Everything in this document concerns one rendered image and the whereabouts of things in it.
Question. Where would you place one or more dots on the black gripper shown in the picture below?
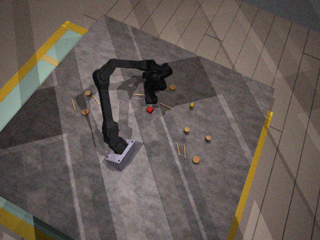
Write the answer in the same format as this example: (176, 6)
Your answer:
(149, 90)

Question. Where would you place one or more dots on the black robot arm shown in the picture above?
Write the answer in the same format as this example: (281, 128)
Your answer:
(101, 78)

